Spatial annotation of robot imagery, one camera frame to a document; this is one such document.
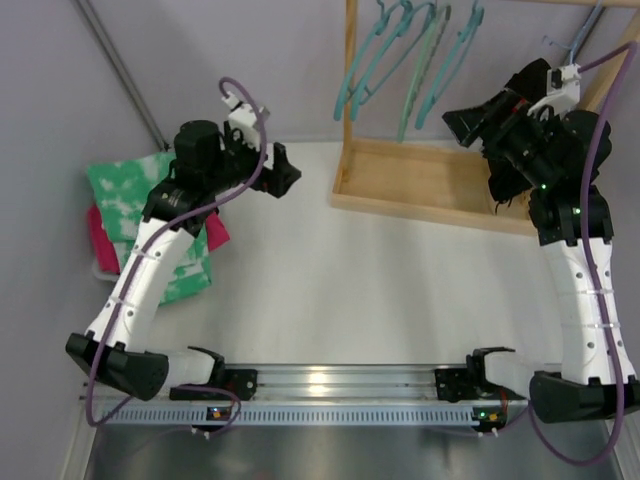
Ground teal plastic hanger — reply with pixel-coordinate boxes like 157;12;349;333
414;1;485;129

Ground green white tie-dye trousers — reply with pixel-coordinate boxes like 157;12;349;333
87;152;212;304

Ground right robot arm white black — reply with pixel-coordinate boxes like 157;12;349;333
443;89;639;424

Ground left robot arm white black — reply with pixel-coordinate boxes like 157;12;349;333
65;117;301;400

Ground black garment on hanger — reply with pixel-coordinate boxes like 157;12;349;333
488;58;556;204

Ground light green notched hanger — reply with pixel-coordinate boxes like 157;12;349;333
396;4;452;143

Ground teal hanger far left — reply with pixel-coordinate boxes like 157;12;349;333
333;1;417;121

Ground wooden clothes rack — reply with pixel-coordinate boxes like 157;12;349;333
329;0;640;236

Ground pink folded garment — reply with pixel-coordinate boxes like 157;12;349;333
87;205;230;275

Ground white tray under clothes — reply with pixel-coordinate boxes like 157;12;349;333
91;259;119;283

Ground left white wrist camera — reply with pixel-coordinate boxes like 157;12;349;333
222;93;261;151

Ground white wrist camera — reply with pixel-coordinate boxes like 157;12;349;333
222;93;261;151
527;63;581;116

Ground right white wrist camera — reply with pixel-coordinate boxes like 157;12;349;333
527;63;581;116

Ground blue wire hanger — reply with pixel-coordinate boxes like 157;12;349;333
541;0;606;65

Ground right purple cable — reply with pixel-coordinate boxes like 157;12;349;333
527;41;640;466

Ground grey corner wall profile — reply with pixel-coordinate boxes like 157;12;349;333
72;0;170;151

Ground aluminium mounting rail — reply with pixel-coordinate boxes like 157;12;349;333
92;364;529;433

